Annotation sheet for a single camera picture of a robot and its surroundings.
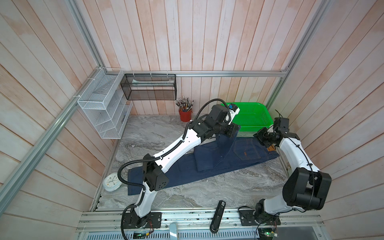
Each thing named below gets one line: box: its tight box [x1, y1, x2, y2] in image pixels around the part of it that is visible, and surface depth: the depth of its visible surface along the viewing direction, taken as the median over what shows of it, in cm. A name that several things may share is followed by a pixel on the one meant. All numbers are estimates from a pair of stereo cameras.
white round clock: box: [103, 172, 123, 192], surface depth 84 cm
